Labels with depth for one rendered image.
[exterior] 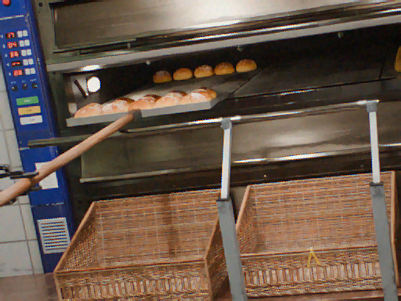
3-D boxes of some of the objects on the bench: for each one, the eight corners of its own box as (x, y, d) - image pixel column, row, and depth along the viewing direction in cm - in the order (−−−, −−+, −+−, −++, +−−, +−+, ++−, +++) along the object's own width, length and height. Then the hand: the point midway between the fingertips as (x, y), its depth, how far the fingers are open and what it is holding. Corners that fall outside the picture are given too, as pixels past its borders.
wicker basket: (256, 253, 347) (245, 183, 342) (405, 241, 334) (396, 168, 328) (230, 300, 301) (217, 221, 295) (402, 289, 288) (391, 205, 282)
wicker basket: (104, 266, 361) (92, 200, 355) (241, 255, 348) (230, 186, 343) (58, 314, 315) (43, 238, 309) (214, 302, 302) (201, 223, 296)
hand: (26, 182), depth 233 cm, fingers closed on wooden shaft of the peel, 3 cm apart
